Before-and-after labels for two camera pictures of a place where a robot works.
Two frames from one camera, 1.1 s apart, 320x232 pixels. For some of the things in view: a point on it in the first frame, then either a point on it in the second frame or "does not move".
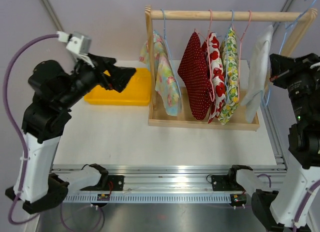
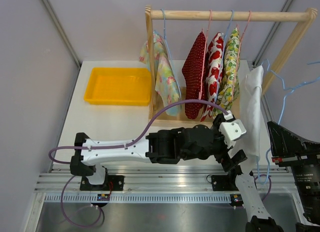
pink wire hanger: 240,40 → 240,40
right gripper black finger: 280,66 → 282,142
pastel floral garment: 167,90 does not move
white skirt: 258,73 → 251,91
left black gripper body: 88,77 → 221,151
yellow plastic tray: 137,92 does not move
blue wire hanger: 174,71 does not move
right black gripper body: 303,81 → 302,166
